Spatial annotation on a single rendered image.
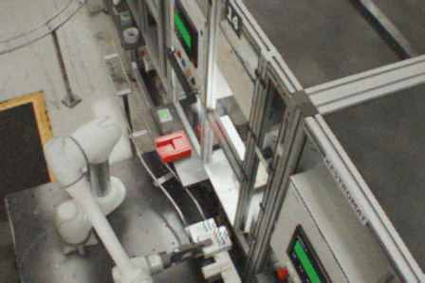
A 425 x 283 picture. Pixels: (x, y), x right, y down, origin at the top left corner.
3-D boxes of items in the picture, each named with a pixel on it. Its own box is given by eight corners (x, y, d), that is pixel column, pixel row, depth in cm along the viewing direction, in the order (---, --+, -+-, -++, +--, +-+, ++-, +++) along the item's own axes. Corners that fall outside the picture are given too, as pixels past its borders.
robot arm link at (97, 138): (79, 203, 248) (112, 179, 257) (98, 226, 244) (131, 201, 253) (61, 128, 182) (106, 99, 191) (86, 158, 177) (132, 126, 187)
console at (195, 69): (165, 43, 234) (161, -37, 197) (219, 29, 241) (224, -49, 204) (196, 104, 212) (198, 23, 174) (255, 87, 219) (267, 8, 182)
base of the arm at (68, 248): (66, 262, 237) (64, 257, 233) (57, 225, 249) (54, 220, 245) (101, 251, 242) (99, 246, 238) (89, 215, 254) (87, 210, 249)
